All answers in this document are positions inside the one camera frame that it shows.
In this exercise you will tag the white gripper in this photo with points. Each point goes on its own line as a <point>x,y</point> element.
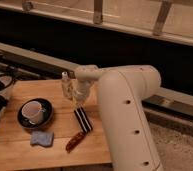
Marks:
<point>82,90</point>

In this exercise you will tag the black white striped eraser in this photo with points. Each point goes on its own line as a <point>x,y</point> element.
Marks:
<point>83,120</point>

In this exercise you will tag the red brown chili pepper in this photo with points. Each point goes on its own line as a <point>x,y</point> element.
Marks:
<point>74,141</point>

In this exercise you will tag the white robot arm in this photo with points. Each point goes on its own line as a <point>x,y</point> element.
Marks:
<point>120,92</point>

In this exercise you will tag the black saucer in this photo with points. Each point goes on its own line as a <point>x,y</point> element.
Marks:
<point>47,115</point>

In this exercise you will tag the white cup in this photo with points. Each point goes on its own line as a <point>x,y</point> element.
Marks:
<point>33,111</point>

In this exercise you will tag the blue sponge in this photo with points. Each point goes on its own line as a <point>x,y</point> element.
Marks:
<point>44,139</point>

